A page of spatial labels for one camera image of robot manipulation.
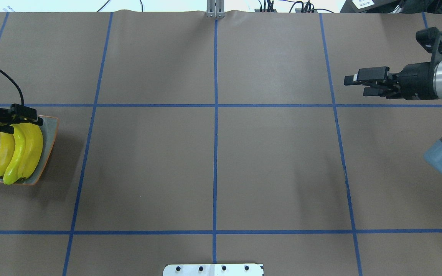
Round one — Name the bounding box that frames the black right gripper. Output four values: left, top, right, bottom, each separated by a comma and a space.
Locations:
344, 62, 436, 101

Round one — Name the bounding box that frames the yellow banana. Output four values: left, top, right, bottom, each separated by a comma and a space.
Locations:
18, 123, 44, 181
0, 132, 15, 179
2, 124, 26, 185

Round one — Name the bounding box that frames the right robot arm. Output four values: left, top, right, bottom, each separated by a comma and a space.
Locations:
343, 61, 442, 175

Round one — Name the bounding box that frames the black box with label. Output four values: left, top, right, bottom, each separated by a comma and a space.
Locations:
339, 0, 403, 14

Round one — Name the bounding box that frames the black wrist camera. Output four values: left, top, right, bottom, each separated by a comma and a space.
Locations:
415, 27, 442, 63

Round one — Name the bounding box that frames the aluminium frame post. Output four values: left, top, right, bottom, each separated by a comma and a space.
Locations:
206, 0, 226, 20

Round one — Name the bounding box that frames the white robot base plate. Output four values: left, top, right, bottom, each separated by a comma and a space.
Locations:
162, 263, 264, 276

